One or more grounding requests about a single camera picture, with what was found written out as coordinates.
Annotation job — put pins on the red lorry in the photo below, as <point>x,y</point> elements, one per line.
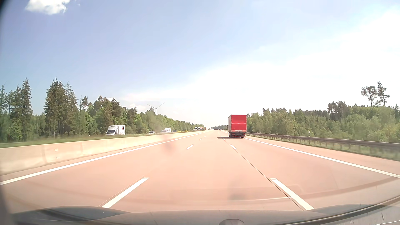
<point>237,124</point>

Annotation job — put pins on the metal guard rail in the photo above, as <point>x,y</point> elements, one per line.
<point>328,140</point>

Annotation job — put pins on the wood of tall conifers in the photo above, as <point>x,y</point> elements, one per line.
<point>62,115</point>

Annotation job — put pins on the road markings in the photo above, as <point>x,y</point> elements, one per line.
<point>125,192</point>

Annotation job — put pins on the pale concrete motorway road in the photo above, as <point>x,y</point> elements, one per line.
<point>203,162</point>

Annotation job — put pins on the concrete median barrier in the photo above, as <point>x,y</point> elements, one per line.
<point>62,151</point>

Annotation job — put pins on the queue of distant vehicles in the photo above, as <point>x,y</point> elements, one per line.
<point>200,128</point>

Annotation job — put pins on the wind turbine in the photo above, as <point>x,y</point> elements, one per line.
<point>156,108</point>

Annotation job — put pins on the wood of green trees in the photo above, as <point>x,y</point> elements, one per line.
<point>328,123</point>

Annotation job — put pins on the car's own bonnet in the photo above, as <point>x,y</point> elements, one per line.
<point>187,217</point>

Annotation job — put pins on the white box van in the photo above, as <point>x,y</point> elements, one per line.
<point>115,130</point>

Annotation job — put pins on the grass strip behind barrier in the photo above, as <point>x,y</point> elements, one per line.
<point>62,139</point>

